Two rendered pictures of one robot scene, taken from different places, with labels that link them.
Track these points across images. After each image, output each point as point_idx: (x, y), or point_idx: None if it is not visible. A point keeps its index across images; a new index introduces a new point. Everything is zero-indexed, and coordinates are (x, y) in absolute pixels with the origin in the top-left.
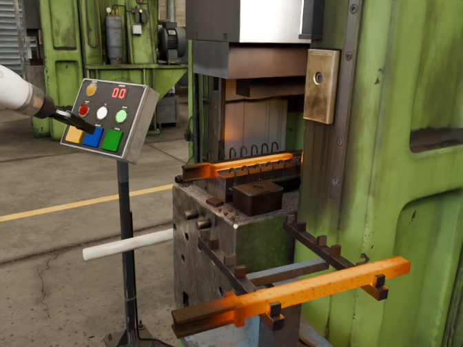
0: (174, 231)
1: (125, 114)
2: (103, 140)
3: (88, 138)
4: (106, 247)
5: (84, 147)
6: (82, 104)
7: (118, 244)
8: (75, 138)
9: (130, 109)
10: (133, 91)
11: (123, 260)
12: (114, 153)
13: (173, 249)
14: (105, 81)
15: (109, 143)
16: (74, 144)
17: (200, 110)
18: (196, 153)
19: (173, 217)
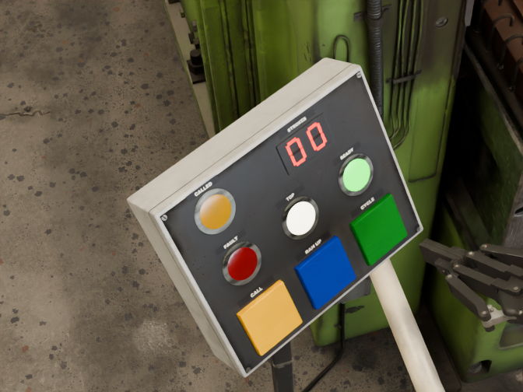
0: (519, 216)
1: (365, 162)
2: (355, 250)
3: (321, 286)
4: (432, 368)
5: (321, 310)
6: (221, 260)
7: (422, 344)
8: (287, 323)
9: (364, 142)
10: (338, 106)
11: (286, 380)
12: (401, 243)
13: (507, 239)
14: (236, 159)
15: (383, 239)
16: (288, 335)
17: (387, 8)
18: (382, 89)
19: (519, 202)
